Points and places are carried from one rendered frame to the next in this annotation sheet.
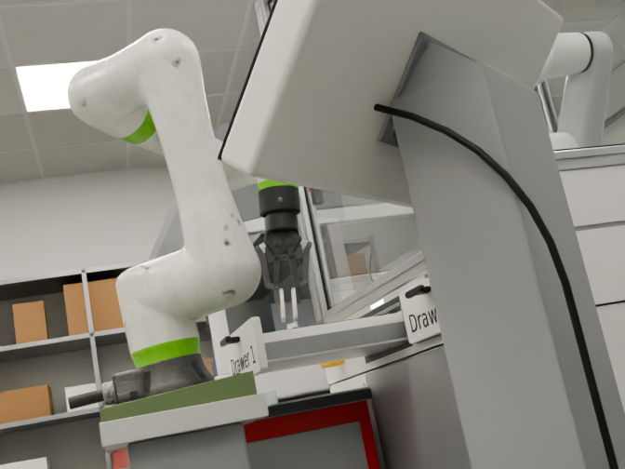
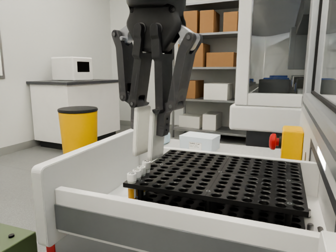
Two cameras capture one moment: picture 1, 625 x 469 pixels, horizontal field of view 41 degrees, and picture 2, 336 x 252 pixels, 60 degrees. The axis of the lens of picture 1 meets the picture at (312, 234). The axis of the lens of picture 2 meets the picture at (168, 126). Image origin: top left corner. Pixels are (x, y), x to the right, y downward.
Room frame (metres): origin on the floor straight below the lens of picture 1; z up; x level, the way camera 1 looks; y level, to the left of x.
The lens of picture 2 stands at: (1.56, -0.20, 1.05)
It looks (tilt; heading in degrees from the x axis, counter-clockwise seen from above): 11 degrees down; 41
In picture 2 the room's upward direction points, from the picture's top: straight up
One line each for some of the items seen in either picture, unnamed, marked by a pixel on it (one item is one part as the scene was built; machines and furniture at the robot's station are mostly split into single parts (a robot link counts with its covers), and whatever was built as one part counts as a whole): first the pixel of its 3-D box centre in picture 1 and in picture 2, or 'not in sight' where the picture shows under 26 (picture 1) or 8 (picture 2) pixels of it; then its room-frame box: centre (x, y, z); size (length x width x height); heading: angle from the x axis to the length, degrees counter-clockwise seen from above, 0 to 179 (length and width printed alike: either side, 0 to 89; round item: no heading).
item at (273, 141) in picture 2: not in sight; (275, 141); (2.25, 0.05, 0.88); 0.04 x 0.03 x 0.04; 19
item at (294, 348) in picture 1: (335, 342); (225, 196); (1.92, 0.00, 0.86); 0.40 x 0.26 x 0.06; 109
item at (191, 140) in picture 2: not in sight; (199, 141); (2.43, 0.39, 0.79); 0.13 x 0.09 x 0.05; 101
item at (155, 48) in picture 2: (292, 264); (163, 69); (1.85, 0.06, 1.05); 0.04 x 0.01 x 0.11; 7
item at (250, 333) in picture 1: (245, 353); (103, 172); (1.85, 0.19, 0.87); 0.29 x 0.02 x 0.11; 19
